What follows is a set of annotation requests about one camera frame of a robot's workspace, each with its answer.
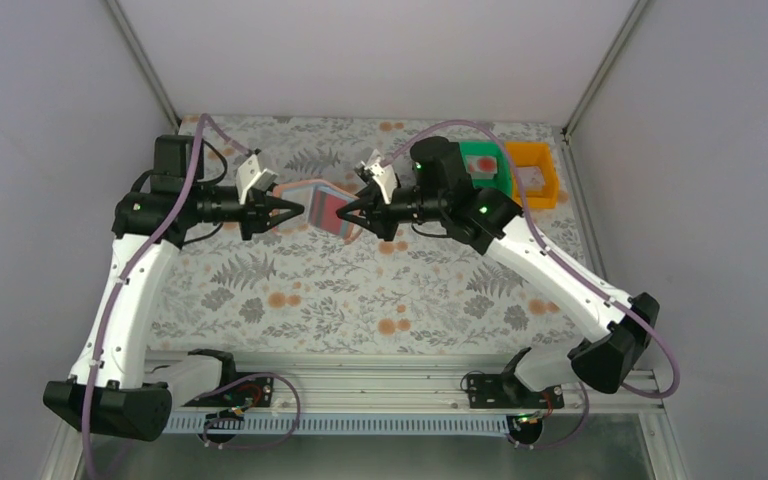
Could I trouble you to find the orange leather card holder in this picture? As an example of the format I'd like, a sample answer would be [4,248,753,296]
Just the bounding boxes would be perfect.
[273,179,362,243]

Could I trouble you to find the red credit card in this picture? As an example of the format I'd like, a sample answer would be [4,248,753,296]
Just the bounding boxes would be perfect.
[307,186,352,238]

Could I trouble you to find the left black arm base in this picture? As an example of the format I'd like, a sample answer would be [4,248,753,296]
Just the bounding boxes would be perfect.
[164,349,275,447]

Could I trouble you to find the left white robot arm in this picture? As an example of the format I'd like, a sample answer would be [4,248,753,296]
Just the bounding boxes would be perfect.
[42,135,305,441]

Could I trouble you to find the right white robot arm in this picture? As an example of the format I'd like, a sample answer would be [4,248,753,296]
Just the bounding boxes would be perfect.
[336,136,660,394]

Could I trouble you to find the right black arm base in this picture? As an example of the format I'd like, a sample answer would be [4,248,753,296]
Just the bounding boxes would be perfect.
[460,347,565,448]

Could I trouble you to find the white red card in green bin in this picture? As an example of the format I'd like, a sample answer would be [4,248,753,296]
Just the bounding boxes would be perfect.
[464,155,498,180]

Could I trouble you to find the white card in orange bin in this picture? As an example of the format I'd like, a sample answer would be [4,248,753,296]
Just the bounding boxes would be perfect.
[516,166,545,192]

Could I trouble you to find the floral table mat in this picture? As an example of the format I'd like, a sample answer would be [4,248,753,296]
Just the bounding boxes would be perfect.
[147,114,584,354]

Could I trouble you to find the orange plastic bin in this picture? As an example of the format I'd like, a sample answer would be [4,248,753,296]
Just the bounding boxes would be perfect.
[505,142,560,210]

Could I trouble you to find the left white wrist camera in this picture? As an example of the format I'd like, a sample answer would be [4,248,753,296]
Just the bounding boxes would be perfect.
[235,150,278,205]

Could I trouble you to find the aluminium mounting rail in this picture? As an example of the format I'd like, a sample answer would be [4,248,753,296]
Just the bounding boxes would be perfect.
[138,351,663,415]

